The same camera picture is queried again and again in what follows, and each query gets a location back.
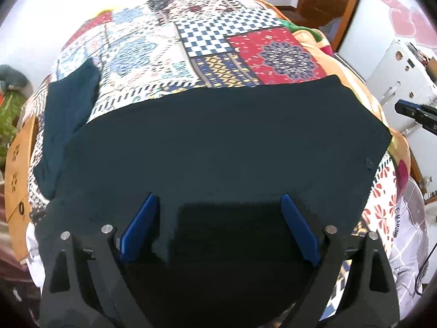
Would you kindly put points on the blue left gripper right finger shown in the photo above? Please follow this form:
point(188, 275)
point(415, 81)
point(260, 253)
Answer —
point(301, 230)

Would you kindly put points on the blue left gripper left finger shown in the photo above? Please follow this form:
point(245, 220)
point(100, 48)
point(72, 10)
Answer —
point(134, 235)

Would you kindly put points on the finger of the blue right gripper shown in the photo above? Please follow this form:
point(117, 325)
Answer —
point(425, 115)

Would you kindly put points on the black pants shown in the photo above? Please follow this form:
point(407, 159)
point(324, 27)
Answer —
point(213, 277)

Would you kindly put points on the white cabinet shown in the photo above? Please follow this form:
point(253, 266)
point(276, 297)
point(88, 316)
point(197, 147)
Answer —
point(400, 75)

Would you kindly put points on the white grid pattern bedsheet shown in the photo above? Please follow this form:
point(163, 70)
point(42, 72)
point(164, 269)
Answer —
point(410, 247)

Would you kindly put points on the patchwork patterned bedspread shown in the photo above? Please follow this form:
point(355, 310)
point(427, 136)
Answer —
point(191, 44)

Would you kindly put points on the grey plush toy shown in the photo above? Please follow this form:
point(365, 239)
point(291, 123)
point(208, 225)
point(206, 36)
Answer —
point(12, 79)

